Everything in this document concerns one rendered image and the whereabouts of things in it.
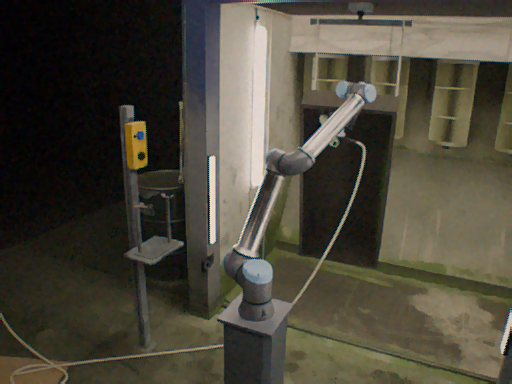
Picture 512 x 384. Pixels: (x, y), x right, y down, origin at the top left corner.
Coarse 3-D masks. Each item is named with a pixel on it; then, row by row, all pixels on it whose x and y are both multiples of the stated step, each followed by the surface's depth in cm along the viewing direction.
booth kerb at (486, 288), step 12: (276, 240) 417; (348, 264) 391; (384, 264) 375; (396, 264) 371; (408, 276) 368; (420, 276) 363; (432, 276) 359; (444, 276) 354; (456, 276) 350; (468, 288) 348; (480, 288) 343; (492, 288) 339; (504, 288) 334
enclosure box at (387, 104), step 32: (320, 96) 274; (384, 96) 271; (352, 128) 293; (384, 128) 285; (320, 160) 314; (352, 160) 305; (384, 160) 297; (320, 192) 327; (352, 192) 318; (384, 192) 271; (320, 224) 342; (352, 224) 332; (320, 256) 317; (352, 256) 316
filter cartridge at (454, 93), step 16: (448, 64) 326; (464, 64) 320; (448, 80) 328; (464, 80) 324; (448, 96) 332; (464, 96) 328; (432, 112) 349; (448, 112) 335; (464, 112) 332; (432, 128) 349; (448, 128) 339; (464, 128) 337; (448, 144) 340; (464, 144) 342
